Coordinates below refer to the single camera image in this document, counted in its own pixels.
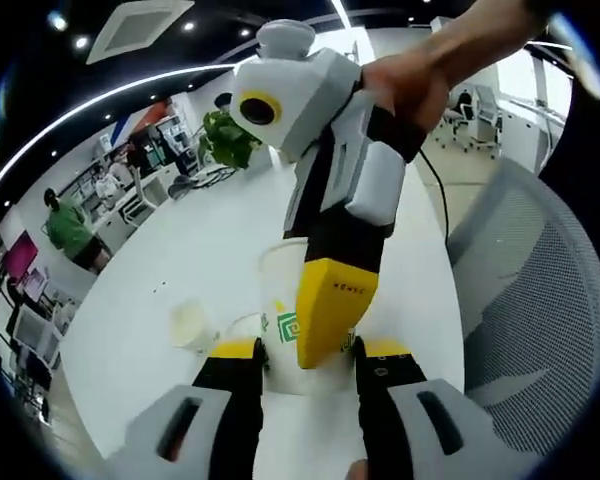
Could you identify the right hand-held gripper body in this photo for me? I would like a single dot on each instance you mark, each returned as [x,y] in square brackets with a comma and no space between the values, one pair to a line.
[300,90]

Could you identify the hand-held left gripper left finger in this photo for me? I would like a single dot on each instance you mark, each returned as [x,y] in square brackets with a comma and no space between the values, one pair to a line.
[180,430]

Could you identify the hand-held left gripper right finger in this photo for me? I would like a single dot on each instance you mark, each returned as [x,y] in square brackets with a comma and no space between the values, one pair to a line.
[430,430]

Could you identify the person's right hand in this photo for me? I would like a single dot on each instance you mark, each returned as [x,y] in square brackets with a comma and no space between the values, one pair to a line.
[410,85]

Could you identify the green potted plant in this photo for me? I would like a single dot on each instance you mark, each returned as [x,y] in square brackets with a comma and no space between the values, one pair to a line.
[227,137]

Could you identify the white table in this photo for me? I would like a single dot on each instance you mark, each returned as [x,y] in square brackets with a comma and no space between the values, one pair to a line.
[205,250]

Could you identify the white office chair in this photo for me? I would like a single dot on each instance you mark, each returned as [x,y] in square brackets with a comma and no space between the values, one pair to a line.
[140,200]

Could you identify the grey mesh office chair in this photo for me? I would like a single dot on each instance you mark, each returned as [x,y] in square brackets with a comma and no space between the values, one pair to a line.
[540,300]

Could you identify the ceiling air vent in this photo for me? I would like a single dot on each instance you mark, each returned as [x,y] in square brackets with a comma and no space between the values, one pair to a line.
[140,27]

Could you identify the ceiling light strip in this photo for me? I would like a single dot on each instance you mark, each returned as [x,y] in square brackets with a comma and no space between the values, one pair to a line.
[80,112]

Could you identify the pink screen monitor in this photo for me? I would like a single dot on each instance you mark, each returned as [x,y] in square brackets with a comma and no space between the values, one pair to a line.
[21,252]

